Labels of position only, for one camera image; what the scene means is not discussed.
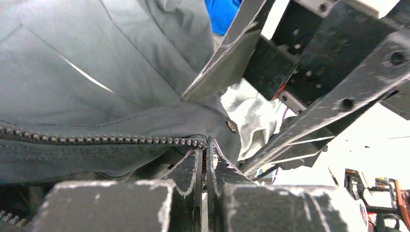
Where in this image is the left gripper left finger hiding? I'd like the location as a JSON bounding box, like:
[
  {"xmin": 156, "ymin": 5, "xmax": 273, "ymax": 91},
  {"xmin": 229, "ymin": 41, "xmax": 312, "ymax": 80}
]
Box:
[{"xmin": 30, "ymin": 148, "xmax": 203, "ymax": 232}]

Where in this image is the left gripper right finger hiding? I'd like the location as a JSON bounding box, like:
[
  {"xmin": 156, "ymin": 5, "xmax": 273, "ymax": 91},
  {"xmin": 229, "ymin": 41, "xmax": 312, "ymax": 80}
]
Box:
[{"xmin": 206, "ymin": 139, "xmax": 367, "ymax": 232}]

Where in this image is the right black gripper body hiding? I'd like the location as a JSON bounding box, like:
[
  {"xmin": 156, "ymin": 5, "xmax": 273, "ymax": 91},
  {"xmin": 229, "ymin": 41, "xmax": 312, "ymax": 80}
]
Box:
[{"xmin": 244, "ymin": 0, "xmax": 408, "ymax": 120}]

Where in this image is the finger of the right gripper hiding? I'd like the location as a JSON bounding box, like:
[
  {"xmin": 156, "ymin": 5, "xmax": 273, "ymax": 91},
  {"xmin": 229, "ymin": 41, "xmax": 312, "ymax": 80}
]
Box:
[
  {"xmin": 182, "ymin": 0, "xmax": 274, "ymax": 102},
  {"xmin": 240, "ymin": 30, "xmax": 410, "ymax": 175}
]

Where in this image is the grey black zip jacket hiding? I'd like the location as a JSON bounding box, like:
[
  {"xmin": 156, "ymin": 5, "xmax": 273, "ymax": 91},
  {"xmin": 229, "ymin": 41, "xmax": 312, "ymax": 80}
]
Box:
[{"xmin": 0, "ymin": 0, "xmax": 241, "ymax": 232}]

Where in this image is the blue white jacket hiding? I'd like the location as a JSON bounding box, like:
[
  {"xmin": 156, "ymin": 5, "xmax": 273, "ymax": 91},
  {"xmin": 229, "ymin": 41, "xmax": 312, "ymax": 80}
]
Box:
[{"xmin": 205, "ymin": 0, "xmax": 242, "ymax": 35}]

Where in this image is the background shelving and clutter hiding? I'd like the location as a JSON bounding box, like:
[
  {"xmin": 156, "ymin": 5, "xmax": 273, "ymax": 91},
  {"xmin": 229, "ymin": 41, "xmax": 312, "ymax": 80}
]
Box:
[{"xmin": 327, "ymin": 165, "xmax": 410, "ymax": 232}]

